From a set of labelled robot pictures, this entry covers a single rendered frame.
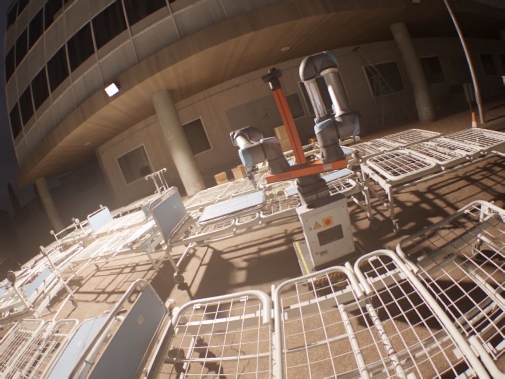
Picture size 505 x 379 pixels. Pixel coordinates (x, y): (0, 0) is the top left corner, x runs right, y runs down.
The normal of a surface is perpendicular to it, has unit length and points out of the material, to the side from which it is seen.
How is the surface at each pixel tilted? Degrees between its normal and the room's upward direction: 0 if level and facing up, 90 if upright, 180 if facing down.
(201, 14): 90
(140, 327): 90
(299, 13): 90
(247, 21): 90
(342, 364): 0
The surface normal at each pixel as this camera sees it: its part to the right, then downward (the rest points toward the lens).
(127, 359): 0.94, -0.31
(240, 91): -0.07, 0.29
